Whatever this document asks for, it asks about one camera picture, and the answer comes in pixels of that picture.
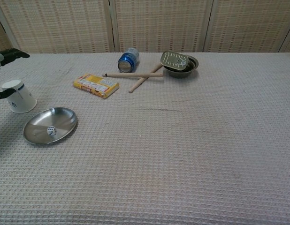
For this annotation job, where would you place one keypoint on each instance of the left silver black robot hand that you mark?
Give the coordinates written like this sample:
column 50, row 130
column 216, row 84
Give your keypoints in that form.
column 12, row 55

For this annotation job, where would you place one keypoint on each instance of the white paper cup blue print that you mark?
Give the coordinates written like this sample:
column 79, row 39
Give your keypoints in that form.
column 23, row 100

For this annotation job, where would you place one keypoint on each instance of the round silver metal plate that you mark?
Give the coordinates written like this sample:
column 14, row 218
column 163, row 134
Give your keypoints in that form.
column 63, row 119

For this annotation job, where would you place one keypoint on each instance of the white die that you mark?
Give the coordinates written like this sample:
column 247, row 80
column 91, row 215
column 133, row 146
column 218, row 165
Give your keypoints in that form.
column 51, row 131

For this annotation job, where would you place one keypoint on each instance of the yellow cardboard box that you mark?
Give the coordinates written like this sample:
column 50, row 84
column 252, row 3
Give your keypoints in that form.
column 95, row 85

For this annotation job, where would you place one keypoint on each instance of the blue soda can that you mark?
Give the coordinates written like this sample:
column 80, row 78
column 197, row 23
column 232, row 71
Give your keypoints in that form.
column 127, row 61

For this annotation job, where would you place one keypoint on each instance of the wooden drumstick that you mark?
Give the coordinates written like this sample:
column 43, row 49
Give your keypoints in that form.
column 126, row 75
column 136, row 85

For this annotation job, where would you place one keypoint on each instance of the woven bamboo folding screen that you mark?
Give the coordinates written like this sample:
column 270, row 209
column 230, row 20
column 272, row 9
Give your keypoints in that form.
column 159, row 23

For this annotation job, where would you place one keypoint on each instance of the gold sardine tin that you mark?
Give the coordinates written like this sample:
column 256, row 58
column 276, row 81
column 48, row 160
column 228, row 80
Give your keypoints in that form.
column 174, row 60

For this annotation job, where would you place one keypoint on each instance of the dark metal bowl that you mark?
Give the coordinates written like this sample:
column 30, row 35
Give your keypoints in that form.
column 181, row 73

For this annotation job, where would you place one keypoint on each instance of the beige waffle tablecloth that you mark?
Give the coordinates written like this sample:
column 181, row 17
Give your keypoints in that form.
column 159, row 152

